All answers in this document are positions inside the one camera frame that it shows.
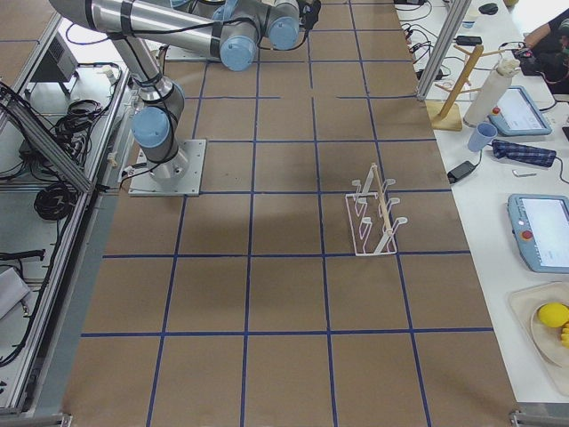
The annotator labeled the white wire cup rack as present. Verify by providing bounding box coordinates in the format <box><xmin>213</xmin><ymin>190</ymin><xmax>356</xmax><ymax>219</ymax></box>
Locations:
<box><xmin>344</xmin><ymin>163</ymin><xmax>408</xmax><ymax>257</ymax></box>

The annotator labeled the aluminium frame post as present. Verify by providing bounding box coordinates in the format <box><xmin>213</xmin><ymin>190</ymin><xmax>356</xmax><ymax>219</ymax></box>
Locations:
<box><xmin>416</xmin><ymin>0</ymin><xmax>471</xmax><ymax>101</ymax></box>

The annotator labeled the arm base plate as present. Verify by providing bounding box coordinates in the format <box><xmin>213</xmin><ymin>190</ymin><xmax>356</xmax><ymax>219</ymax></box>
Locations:
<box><xmin>128</xmin><ymin>139</ymin><xmax>206</xmax><ymax>197</ymax></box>

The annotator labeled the wooden mug tree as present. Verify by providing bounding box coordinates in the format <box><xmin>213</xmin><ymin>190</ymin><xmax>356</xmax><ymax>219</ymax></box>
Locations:
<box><xmin>425</xmin><ymin>44</ymin><xmax>501</xmax><ymax>132</ymax></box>

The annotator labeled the white water bottle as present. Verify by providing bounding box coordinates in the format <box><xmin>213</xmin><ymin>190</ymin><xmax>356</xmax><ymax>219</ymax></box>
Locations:
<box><xmin>463</xmin><ymin>59</ymin><xmax>520</xmax><ymax>127</ymax></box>

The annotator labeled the cream tray on desk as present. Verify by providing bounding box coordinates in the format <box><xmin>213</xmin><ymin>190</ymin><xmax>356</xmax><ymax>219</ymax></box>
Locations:
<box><xmin>509</xmin><ymin>282</ymin><xmax>568</xmax><ymax>397</ymax></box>

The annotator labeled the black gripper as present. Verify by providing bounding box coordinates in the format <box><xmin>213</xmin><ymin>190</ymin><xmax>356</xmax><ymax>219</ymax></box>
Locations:
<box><xmin>298</xmin><ymin>0</ymin><xmax>321</xmax><ymax>31</ymax></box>

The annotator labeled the yellow lemon toy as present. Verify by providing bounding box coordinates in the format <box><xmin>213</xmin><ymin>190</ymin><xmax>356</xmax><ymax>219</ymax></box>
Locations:
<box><xmin>537</xmin><ymin>302</ymin><xmax>569</xmax><ymax>328</ymax></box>

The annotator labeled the blue teach pendant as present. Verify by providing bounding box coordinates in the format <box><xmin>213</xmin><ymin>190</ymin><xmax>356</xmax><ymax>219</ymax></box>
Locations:
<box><xmin>507</xmin><ymin>194</ymin><xmax>568</xmax><ymax>274</ymax></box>
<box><xmin>488</xmin><ymin>85</ymin><xmax>552</xmax><ymax>136</ymax></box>

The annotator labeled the blue cup on desk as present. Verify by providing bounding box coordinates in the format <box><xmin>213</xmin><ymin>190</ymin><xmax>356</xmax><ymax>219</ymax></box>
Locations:
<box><xmin>467</xmin><ymin>122</ymin><xmax>498</xmax><ymax>152</ymax></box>

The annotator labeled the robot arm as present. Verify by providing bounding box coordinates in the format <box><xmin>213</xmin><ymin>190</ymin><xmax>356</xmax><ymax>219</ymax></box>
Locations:
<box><xmin>52</xmin><ymin>1</ymin><xmax>321</xmax><ymax>170</ymax></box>
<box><xmin>166</xmin><ymin>0</ymin><xmax>245</xmax><ymax>20</ymax></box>

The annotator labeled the dark blue folded cloth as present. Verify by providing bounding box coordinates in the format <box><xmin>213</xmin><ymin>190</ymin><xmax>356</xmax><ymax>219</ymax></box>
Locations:
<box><xmin>492</xmin><ymin>140</ymin><xmax>557</xmax><ymax>168</ymax></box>

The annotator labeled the black power adapter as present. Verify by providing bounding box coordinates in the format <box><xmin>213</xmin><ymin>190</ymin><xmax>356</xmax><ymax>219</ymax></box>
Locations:
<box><xmin>446</xmin><ymin>161</ymin><xmax>477</xmax><ymax>184</ymax></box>

